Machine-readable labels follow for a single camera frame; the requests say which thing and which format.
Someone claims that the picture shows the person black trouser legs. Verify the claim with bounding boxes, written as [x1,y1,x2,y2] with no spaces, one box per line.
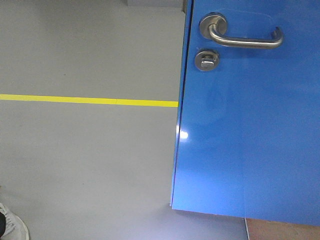
[0,212,7,237]

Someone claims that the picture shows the wooden plywood platform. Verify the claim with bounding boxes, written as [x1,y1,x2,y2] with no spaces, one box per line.
[245,218,320,240]

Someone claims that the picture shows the blue door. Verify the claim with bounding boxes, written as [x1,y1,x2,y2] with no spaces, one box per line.
[170,0,320,226]

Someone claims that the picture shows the white sneaker far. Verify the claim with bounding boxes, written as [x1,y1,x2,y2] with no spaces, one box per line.
[0,203,30,240]

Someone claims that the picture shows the silver door handle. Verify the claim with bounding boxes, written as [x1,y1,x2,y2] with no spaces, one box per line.
[199,12,284,50]

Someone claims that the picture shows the silver lock thumb turn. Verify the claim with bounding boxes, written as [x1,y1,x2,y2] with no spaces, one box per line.
[194,49,220,72]

